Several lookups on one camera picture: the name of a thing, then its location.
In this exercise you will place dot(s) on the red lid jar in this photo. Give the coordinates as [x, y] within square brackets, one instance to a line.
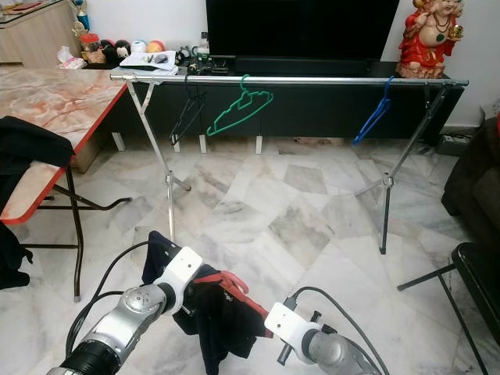
[90, 45]

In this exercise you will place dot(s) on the red plastic hanger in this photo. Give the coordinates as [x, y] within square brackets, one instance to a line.
[234, 279]

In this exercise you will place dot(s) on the dark sofa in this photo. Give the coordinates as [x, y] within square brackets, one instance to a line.
[476, 187]

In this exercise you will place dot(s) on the blue plastic hanger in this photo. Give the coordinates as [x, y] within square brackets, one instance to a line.
[371, 119]

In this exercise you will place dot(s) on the navy shirt with red trim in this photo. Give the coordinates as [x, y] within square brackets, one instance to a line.
[223, 336]

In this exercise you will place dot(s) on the black shirt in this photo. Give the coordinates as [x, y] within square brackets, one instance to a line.
[31, 156]

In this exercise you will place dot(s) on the marble pattern folding table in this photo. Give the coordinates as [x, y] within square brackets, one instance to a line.
[62, 101]

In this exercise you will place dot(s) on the blue gold trophy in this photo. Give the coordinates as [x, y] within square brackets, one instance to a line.
[82, 9]

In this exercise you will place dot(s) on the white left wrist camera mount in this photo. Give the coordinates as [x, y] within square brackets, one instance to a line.
[178, 269]

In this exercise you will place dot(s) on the wooden sideboard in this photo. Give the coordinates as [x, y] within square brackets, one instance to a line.
[35, 43]

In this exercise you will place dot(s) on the black metal chair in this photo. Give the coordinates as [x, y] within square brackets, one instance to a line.
[480, 262]

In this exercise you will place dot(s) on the green plastic hanger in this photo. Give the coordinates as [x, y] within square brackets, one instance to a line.
[262, 95]

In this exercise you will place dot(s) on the metal clothes rack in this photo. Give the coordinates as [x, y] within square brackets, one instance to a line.
[320, 79]

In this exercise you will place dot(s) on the pink tissue pack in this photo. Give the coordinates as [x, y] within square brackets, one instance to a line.
[69, 59]

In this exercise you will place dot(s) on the red laughing Buddha statue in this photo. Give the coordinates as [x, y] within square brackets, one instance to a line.
[430, 47]

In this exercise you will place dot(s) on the black garment with red trim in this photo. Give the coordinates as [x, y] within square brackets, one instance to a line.
[14, 254]

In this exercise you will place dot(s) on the stack of papers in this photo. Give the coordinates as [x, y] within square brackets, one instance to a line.
[147, 62]

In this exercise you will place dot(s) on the black TV cabinet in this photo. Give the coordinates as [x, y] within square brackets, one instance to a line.
[312, 109]

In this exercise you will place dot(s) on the black plastic hanger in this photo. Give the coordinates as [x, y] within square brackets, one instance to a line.
[187, 116]

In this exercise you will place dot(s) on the black television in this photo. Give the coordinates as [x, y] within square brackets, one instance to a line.
[305, 27]

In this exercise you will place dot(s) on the small green white bottle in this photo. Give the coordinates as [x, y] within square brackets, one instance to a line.
[201, 47]

